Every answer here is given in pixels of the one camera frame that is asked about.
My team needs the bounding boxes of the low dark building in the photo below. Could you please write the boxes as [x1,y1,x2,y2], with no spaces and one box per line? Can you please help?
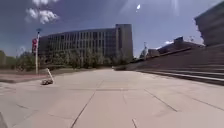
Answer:
[156,35,205,56]

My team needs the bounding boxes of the wide stone steps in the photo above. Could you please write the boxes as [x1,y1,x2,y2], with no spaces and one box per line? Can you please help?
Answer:
[136,65,224,87]

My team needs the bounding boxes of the pale concrete slab plaza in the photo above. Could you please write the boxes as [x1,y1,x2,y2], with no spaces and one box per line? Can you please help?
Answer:
[0,68,224,128]

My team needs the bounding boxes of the dark tall building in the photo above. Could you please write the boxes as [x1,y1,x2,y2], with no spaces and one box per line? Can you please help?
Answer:
[194,0,224,48]

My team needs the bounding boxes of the white pole with red banner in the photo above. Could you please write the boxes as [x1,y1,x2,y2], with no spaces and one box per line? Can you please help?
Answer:
[31,28,43,75]

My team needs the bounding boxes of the large curved grey building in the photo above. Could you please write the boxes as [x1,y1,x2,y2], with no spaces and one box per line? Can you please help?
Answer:
[37,23,134,63]

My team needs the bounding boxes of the small robot with pale mast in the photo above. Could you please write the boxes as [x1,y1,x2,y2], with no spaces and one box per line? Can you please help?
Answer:
[40,67,55,86]

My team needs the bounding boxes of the row of trees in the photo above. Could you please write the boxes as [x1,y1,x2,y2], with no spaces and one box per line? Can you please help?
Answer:
[0,48,134,72]

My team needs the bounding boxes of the sloping concrete wall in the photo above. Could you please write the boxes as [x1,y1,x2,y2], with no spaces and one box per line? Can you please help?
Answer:
[113,44,224,71]

